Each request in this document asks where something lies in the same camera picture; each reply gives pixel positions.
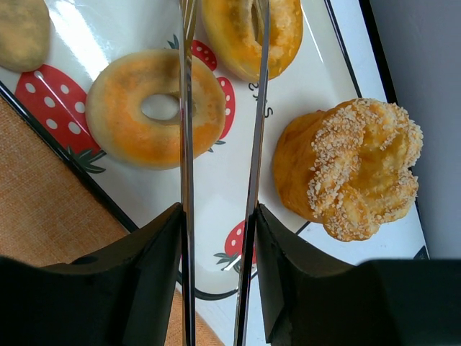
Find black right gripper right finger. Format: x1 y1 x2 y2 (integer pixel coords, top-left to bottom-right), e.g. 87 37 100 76
256 205 460 345

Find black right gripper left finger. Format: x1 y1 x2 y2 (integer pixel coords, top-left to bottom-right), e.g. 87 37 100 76
1 204 182 345

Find ring donut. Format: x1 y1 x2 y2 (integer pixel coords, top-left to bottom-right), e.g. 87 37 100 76
201 0 303 82
85 48 226 169

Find metal tongs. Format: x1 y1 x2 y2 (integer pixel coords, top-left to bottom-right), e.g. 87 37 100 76
179 1 270 345

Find oval bread roll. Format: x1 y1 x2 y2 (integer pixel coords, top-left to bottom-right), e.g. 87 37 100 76
1 0 50 73

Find orange placemat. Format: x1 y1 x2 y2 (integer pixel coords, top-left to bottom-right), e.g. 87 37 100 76
1 101 220 345

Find sugar-topped round pastry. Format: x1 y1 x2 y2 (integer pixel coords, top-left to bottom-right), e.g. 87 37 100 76
272 98 424 241

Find strawberry pattern tray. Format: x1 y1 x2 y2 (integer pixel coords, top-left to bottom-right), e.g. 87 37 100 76
1 1 427 300

